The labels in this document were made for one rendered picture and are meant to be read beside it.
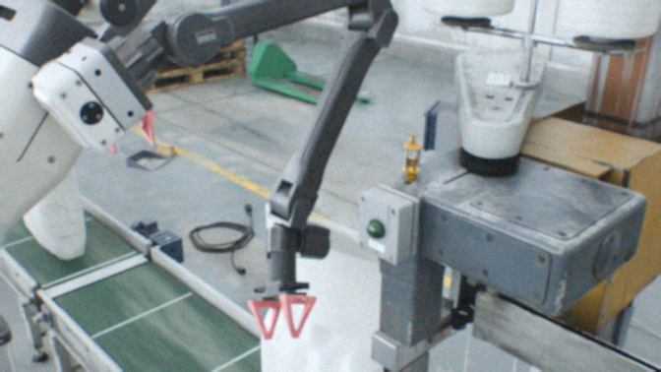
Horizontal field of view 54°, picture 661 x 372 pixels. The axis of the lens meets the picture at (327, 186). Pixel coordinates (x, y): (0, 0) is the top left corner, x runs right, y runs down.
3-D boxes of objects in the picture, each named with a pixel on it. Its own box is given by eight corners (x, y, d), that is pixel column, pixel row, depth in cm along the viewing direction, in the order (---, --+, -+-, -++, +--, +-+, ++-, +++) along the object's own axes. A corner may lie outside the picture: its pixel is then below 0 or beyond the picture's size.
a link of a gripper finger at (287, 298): (296, 339, 120) (296, 287, 122) (318, 338, 114) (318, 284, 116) (264, 339, 116) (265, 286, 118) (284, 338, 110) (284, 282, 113)
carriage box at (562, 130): (474, 282, 127) (491, 131, 115) (561, 227, 148) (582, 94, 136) (594, 339, 111) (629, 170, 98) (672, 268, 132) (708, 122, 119)
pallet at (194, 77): (105, 78, 673) (103, 65, 667) (205, 60, 745) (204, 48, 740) (142, 95, 617) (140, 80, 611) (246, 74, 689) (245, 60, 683)
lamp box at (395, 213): (358, 246, 97) (359, 191, 93) (378, 236, 100) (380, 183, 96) (395, 265, 92) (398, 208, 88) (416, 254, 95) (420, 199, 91)
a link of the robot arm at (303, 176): (348, 3, 126) (385, 2, 118) (368, 18, 130) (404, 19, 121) (259, 205, 124) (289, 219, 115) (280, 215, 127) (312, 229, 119)
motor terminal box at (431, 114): (419, 162, 141) (422, 110, 136) (430, 146, 150) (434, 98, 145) (457, 167, 138) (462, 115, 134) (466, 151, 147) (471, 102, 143)
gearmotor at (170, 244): (121, 248, 291) (117, 218, 285) (150, 237, 300) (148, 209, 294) (155, 274, 271) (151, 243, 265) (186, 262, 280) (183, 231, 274)
